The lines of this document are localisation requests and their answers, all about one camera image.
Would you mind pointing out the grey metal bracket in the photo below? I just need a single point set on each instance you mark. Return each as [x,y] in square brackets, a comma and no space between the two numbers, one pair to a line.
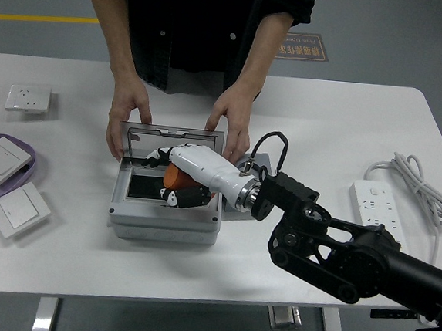
[285,316]

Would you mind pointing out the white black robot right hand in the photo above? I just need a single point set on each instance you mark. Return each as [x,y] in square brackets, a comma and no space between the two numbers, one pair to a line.
[205,164]

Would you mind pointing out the orange cylinder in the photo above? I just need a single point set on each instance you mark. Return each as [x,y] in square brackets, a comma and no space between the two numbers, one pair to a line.
[175,177]

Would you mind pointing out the person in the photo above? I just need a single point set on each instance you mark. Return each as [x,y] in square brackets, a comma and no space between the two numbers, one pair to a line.
[194,24]

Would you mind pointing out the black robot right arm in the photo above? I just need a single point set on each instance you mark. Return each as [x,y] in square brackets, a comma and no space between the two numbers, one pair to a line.
[371,260]

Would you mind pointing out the person's left hand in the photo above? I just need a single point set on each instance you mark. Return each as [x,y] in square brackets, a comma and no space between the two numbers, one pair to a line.
[231,116]

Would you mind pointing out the person's left forearm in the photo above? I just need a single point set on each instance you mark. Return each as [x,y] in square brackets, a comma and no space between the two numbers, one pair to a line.
[259,56]

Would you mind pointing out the white wall socket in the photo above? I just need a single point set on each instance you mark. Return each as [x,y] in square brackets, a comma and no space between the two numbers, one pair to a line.
[27,98]

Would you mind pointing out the grey cube with round hole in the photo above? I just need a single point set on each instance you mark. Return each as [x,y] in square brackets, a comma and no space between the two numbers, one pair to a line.
[264,162]

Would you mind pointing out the person's right forearm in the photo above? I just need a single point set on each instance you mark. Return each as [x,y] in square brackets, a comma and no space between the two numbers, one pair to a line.
[112,40]

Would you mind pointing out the black table control panel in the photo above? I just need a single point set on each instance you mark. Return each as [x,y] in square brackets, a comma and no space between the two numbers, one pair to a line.
[390,314]

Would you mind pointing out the white power strip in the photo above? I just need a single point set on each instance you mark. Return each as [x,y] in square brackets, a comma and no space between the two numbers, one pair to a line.
[376,202]

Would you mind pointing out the person's right hand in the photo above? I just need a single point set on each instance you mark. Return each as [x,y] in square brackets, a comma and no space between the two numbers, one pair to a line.
[127,103]

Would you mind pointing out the grey box with clear lid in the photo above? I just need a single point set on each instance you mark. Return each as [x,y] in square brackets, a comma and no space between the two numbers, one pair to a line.
[161,226]

